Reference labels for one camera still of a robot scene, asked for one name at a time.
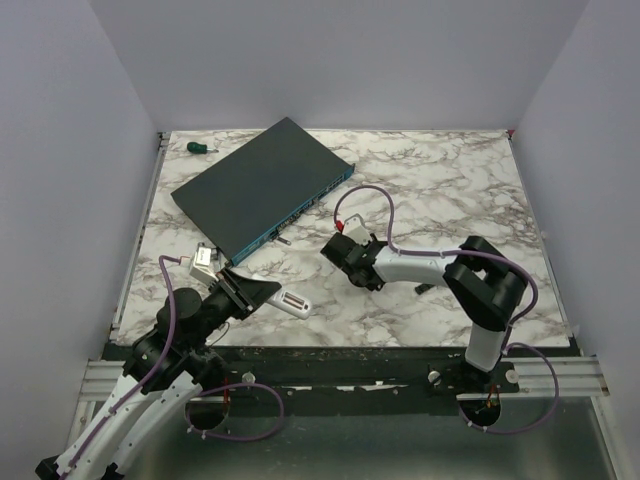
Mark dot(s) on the white remote control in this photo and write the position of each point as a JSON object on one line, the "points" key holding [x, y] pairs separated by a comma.
{"points": [[290, 302]]}

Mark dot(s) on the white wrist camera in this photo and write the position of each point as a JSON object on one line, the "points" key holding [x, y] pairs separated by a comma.
{"points": [[355, 229], [200, 267]]}

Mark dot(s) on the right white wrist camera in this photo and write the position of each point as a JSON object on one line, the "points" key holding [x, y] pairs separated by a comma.
{"points": [[355, 229]]}

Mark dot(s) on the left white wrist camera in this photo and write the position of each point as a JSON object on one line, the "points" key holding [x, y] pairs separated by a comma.
{"points": [[200, 267]]}

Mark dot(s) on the chrome metal fitting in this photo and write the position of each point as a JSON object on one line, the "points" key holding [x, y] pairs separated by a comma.
{"points": [[212, 255]]}

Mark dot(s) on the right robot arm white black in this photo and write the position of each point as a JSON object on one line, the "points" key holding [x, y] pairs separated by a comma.
{"points": [[487, 285]]}

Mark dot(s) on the dark network switch blue front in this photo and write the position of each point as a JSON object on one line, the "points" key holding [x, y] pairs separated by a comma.
{"points": [[245, 199]]}

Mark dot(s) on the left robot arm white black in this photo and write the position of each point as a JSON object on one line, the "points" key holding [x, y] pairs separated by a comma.
{"points": [[168, 366]]}

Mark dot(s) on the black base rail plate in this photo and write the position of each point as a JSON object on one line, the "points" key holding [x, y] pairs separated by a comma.
{"points": [[342, 381]]}

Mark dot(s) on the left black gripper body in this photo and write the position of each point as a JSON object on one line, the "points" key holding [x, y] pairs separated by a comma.
{"points": [[221, 305]]}

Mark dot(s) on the green handled screwdriver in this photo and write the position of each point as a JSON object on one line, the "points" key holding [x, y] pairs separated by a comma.
{"points": [[196, 148]]}

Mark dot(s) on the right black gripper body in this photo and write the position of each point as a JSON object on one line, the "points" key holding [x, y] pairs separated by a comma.
{"points": [[356, 284]]}

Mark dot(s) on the black rectangular bar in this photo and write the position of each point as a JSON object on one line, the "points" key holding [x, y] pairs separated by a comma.
{"points": [[423, 288]]}

